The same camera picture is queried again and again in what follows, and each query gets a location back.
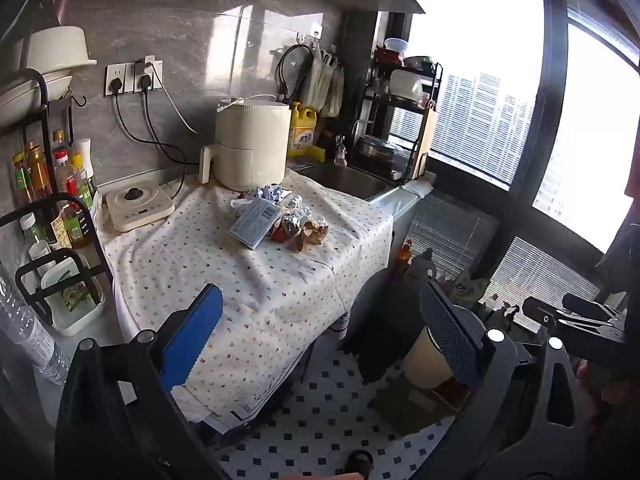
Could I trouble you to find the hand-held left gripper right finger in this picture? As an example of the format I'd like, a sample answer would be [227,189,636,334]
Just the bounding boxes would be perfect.
[419,282,606,480]

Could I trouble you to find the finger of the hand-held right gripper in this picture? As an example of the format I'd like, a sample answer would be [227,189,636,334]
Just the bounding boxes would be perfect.
[561,292,626,318]
[521,296,601,336]

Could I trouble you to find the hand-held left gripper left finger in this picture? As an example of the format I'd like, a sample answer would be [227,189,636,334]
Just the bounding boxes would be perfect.
[54,284,231,480]

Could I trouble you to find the beige trash bin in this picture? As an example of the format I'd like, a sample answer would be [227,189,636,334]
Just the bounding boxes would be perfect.
[403,325,473,393]

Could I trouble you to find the grey-blue box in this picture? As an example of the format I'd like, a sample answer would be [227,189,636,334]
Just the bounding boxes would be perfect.
[229,197,284,251]

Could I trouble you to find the brown paper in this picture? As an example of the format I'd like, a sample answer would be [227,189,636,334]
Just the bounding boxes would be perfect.
[294,214,331,252]

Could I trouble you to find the silver wrapper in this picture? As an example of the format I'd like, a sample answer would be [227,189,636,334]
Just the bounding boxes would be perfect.
[248,184,287,207]

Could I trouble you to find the person's right hand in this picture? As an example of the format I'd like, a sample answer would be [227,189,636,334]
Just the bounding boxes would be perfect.
[575,360,640,436]

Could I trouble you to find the floral white tablecloth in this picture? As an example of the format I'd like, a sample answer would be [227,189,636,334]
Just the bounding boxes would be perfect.
[95,169,396,433]

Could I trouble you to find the white plastic container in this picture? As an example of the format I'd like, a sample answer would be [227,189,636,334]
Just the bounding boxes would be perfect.
[39,254,107,337]

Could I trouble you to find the black slipper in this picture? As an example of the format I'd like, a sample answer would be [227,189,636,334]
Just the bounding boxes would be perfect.
[344,449,375,477]

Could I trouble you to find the clear plastic water bottle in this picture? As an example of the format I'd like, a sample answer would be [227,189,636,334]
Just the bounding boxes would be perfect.
[0,260,72,386]

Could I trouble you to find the white cap clear bottle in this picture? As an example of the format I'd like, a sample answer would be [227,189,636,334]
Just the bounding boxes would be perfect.
[19,212,53,263]

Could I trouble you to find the steel sink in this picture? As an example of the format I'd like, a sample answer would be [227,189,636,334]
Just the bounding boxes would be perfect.
[294,162,398,202]

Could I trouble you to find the yellow cap sauce bottle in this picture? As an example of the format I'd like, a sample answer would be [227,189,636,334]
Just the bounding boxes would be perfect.
[70,152,97,208]

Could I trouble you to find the wooden cutting board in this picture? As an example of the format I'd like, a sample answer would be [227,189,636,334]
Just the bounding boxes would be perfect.
[413,100,439,181]

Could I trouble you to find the cream air fryer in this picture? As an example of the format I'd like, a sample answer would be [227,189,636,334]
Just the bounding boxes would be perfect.
[199,99,292,192]

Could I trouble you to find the steel pot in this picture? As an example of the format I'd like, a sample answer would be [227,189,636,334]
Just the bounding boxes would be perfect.
[354,134,398,162]

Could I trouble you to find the red cap sauce bottle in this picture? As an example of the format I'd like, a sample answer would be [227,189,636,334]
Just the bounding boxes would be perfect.
[53,150,82,201]

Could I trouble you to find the white top shaker bottle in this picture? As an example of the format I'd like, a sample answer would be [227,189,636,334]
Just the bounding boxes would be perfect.
[74,137,95,181]

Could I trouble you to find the amber sauce bottle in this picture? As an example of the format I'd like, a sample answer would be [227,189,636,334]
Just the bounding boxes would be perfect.
[24,141,55,201]

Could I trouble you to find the yellow detergent bottle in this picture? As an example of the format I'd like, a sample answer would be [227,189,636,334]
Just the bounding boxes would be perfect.
[286,102,319,157]

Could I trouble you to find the black dish rack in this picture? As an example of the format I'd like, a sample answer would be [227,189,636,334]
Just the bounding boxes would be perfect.
[356,52,445,182]

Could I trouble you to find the gold cap dark bottle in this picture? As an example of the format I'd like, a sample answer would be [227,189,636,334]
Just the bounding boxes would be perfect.
[50,129,72,161]

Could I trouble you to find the hanging cloth bags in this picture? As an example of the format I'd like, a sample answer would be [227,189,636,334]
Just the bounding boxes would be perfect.
[299,49,347,119]

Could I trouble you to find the large white bowl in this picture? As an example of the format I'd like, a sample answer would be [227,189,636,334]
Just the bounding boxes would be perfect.
[12,25,99,88]

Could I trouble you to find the black window frame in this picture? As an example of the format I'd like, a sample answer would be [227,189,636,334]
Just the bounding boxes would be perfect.
[387,0,640,323]

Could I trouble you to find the black power cable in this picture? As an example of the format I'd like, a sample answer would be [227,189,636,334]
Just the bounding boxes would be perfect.
[114,91,187,181]
[142,87,188,201]

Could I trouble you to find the white charger cable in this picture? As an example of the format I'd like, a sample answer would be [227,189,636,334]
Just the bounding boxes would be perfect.
[150,66,199,134]

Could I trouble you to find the white wall socket plate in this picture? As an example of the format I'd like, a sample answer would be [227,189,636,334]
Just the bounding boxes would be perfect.
[104,62,137,97]
[134,58,164,93]

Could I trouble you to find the hanging black cable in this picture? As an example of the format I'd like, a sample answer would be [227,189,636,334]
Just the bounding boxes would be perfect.
[276,44,315,105]

